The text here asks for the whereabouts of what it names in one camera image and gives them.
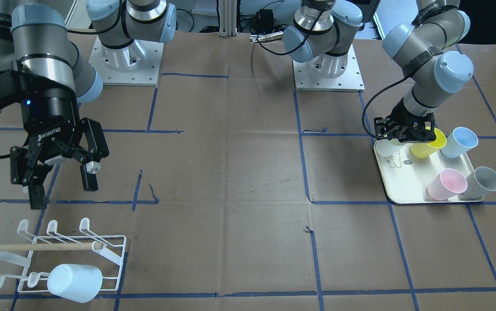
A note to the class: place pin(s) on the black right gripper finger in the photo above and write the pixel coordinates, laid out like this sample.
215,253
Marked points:
90,158
26,171

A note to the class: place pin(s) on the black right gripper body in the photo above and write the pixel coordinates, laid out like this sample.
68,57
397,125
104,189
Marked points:
50,113

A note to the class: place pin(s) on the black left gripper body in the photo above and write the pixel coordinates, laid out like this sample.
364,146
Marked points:
402,110

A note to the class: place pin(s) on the light blue plastic cup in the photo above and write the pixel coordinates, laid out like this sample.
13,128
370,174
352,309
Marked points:
460,141
76,282

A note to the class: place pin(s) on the cream white plastic cup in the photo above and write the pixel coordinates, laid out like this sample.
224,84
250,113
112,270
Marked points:
387,148

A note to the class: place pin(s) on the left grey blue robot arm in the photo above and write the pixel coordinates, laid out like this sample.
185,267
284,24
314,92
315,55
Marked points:
325,29

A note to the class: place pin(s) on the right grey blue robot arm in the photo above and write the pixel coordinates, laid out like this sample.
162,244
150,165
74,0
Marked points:
44,72

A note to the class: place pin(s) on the yellow plastic cup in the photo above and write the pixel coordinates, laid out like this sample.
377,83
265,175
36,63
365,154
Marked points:
424,150

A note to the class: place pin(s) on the pink plastic cup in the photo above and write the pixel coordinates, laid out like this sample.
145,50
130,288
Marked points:
448,183

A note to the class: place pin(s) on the grey plastic cup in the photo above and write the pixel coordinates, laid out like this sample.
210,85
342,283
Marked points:
480,182

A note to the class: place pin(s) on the cream tray with rabbit drawing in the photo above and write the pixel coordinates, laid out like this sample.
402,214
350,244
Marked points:
406,177

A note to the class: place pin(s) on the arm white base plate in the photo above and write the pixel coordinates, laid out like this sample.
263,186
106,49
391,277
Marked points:
328,73
135,65

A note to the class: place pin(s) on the white wire cup rack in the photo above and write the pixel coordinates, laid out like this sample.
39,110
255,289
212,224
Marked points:
40,254

